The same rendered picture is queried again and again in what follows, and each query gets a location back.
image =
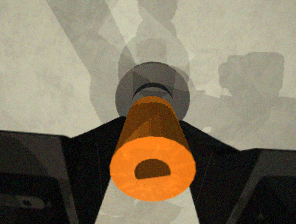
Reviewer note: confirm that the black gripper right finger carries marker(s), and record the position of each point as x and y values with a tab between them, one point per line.
226	177

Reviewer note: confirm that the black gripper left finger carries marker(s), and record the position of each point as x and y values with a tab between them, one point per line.
80	164

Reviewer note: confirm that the orange knob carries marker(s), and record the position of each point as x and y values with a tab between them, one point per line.
152	160

